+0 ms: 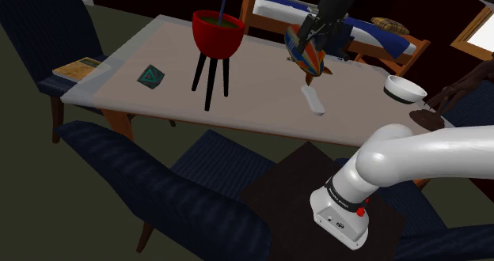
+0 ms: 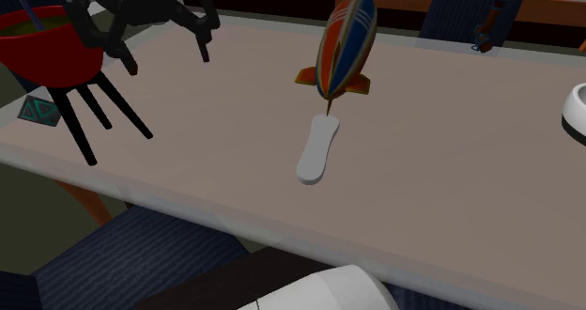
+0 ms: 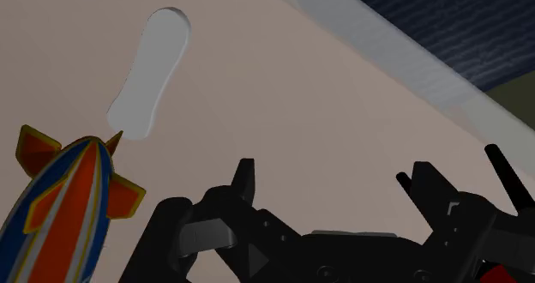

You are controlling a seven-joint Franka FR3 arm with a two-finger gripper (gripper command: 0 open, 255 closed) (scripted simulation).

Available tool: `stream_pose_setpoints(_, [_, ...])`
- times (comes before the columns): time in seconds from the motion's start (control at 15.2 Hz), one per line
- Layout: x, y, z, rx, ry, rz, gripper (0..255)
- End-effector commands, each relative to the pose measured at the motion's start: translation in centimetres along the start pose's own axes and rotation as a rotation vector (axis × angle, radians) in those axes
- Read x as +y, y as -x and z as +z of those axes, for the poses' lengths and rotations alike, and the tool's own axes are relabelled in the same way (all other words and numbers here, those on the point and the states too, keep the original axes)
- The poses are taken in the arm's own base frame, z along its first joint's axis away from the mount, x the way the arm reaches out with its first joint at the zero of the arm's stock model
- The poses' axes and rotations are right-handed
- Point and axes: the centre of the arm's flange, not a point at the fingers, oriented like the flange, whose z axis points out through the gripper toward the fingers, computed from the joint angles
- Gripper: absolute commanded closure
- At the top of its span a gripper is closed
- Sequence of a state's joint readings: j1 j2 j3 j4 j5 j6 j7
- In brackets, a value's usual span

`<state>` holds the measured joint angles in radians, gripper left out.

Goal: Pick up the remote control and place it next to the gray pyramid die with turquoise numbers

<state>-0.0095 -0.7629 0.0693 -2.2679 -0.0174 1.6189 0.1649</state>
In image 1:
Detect dark brown carved figure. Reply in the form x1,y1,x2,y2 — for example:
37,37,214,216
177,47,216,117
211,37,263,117
408,59,494,132

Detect window with wooden frame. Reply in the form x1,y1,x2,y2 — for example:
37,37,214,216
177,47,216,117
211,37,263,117
450,5,494,62

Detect red planter on black legs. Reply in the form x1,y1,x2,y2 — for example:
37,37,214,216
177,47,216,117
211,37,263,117
191,0,247,112

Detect wooden table with pale top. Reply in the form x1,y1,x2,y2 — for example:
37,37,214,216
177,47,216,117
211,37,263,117
60,14,457,190

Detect dark robot stand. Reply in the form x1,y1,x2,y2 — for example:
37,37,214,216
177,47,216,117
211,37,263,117
238,141,407,261

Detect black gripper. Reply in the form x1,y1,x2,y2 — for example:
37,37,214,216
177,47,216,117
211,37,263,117
296,0,351,50

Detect dark cube with green pattern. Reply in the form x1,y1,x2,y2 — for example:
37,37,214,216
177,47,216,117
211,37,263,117
136,63,166,90

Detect white remote control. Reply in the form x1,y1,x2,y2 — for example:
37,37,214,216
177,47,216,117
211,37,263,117
300,84,326,117

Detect wooden bed with blue bedding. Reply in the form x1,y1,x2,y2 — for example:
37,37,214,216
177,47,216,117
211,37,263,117
238,0,432,78

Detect colourful striped fish figure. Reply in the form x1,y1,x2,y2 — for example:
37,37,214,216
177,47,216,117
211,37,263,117
283,23,333,87

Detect tan book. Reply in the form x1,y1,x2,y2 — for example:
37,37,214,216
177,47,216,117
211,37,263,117
51,56,104,83

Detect white bowl with dark rim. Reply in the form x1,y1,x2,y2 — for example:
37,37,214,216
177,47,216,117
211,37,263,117
382,74,428,106

